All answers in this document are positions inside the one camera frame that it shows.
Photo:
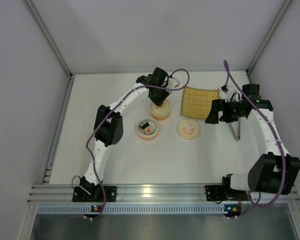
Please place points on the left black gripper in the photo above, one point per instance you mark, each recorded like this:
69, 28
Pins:
158, 95

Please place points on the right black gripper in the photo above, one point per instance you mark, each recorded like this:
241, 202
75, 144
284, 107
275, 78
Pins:
221, 111

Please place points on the lid with orange knob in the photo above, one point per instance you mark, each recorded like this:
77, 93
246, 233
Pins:
166, 106

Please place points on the orange bowl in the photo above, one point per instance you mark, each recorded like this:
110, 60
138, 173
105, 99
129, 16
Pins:
160, 116

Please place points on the metal tongs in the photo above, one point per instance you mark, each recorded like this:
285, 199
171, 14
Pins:
235, 131

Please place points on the sushi roll dark centre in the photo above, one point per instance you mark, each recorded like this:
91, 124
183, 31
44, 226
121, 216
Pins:
144, 125

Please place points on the sushi roll orange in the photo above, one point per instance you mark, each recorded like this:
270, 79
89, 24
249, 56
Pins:
149, 131

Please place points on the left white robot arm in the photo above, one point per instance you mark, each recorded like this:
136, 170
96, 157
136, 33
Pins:
109, 129

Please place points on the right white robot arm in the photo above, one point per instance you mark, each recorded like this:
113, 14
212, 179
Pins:
276, 170

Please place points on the pink bowl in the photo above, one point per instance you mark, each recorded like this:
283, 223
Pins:
153, 124

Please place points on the bamboo sushi mat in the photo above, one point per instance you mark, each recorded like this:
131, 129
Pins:
197, 103

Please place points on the lid with pink knob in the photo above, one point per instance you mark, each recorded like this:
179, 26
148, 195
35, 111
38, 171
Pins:
188, 129

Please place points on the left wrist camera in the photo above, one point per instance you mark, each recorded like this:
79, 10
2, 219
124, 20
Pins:
173, 83

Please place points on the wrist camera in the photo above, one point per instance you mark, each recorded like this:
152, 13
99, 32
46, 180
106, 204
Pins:
231, 93
173, 83

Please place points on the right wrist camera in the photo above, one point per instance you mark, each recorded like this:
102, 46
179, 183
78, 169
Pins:
231, 93

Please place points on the right aluminium frame post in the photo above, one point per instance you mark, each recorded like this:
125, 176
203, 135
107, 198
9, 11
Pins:
279, 16

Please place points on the aluminium frame post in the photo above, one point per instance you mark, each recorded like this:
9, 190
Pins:
46, 34
279, 16

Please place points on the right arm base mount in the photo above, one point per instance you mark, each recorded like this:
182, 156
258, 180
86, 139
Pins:
218, 193

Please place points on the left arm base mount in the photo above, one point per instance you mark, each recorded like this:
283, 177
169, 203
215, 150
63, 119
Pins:
107, 193

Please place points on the left aluminium frame post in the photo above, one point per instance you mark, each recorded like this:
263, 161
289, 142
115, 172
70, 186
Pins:
46, 34

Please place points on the slotted cable duct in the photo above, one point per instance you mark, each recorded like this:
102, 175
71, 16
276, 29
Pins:
139, 209

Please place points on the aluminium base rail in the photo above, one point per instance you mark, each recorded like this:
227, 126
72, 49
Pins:
126, 193

